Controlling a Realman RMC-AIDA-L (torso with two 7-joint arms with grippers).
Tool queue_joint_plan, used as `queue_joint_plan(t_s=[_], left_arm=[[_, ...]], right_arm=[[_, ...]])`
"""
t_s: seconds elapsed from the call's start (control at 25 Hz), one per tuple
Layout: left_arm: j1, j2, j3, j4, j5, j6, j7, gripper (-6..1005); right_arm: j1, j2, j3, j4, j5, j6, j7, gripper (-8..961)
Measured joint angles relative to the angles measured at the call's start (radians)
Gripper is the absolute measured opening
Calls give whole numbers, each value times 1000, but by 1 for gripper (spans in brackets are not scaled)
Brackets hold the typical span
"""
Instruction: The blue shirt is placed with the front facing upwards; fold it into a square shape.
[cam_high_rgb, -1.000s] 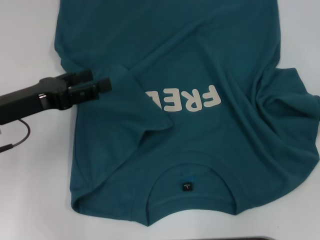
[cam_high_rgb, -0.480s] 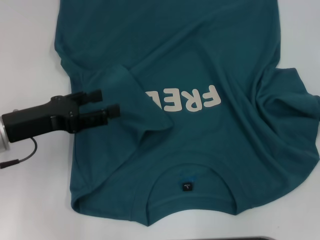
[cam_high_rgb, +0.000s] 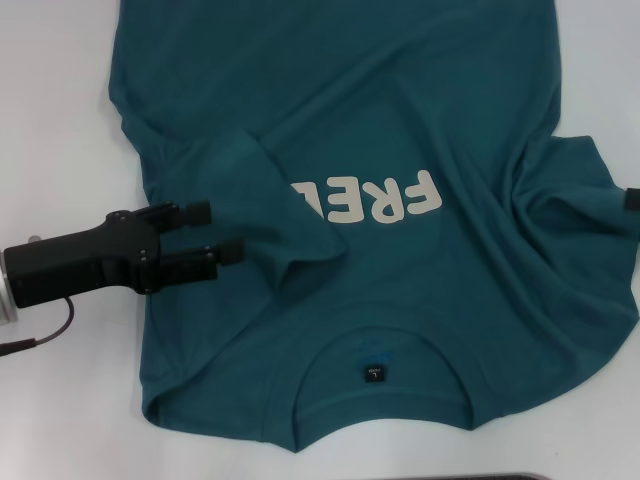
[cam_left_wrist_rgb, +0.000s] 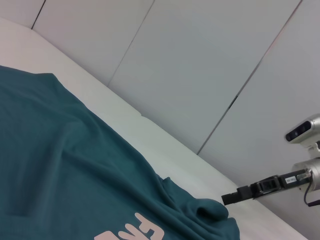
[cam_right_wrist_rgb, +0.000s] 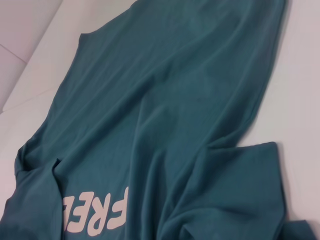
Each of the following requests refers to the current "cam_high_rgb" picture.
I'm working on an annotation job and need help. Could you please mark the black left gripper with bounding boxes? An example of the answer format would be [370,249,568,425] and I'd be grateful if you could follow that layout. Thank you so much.
[2,198,246,309]

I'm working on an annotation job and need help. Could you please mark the teal t-shirt with white print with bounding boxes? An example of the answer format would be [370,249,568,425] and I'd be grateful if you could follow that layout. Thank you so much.
[107,0,640,440]

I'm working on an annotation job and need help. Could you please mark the left arm cable with plug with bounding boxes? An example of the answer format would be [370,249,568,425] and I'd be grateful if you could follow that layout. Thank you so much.
[0,296,77,357]

